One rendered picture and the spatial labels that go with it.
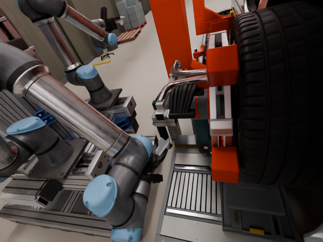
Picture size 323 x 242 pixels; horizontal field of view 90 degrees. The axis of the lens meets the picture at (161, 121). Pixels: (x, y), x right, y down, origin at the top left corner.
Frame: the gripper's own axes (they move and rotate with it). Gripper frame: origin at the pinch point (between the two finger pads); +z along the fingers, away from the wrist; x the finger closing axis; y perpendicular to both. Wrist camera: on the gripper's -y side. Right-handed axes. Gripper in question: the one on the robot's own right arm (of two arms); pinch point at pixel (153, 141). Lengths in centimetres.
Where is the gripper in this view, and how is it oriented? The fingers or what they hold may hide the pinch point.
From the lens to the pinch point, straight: 67.5
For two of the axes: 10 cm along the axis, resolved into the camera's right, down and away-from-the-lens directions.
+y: -4.0, -7.3, -5.5
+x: -9.0, 2.2, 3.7
